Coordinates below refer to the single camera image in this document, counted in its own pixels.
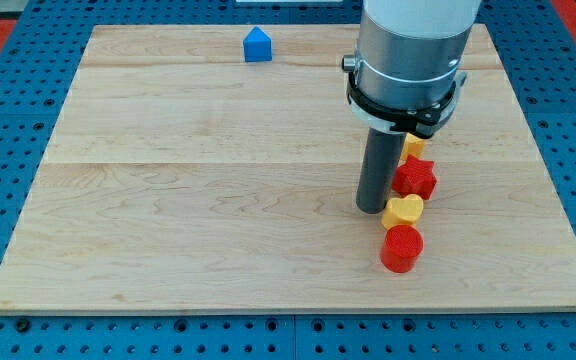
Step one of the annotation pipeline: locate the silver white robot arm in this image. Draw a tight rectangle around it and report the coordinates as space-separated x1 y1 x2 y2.
342 0 481 139

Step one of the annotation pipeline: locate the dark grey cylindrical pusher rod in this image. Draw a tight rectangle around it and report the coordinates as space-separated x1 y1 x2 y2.
356 129 406 214

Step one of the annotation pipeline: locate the light wooden board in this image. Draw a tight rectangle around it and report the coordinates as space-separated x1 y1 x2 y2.
0 25 576 316

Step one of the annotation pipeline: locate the yellow heart block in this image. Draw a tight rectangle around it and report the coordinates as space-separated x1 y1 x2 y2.
381 194 424 229

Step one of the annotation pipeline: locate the red star block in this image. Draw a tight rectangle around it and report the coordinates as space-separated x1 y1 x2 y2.
391 155 437 200

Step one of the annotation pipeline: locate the yellow block behind rod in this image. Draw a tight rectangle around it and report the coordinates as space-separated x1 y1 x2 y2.
400 134 426 161

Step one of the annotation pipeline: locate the red cylinder block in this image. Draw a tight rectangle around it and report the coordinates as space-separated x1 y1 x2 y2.
380 225 424 273

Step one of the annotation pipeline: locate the blue triangular house block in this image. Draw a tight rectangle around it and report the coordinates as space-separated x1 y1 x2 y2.
242 26 272 62

